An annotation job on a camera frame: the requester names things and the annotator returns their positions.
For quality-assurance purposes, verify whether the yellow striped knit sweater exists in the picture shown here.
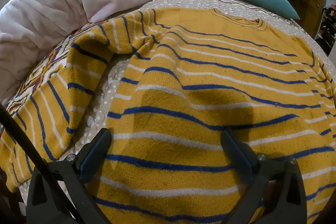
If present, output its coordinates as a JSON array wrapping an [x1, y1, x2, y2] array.
[[0, 6, 336, 224]]

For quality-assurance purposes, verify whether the pile of clothes on rack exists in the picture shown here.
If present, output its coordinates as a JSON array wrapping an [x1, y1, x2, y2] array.
[[315, 5, 336, 56]]

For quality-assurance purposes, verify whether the colourful geometric patterned blanket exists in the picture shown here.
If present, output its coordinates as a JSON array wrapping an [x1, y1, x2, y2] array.
[[5, 23, 96, 115]]

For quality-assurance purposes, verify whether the pink floral duvet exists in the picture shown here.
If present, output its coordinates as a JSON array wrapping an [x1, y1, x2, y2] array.
[[0, 0, 187, 106]]

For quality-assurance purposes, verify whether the black cable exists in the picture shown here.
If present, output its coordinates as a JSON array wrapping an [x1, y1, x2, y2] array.
[[0, 104, 79, 224]]

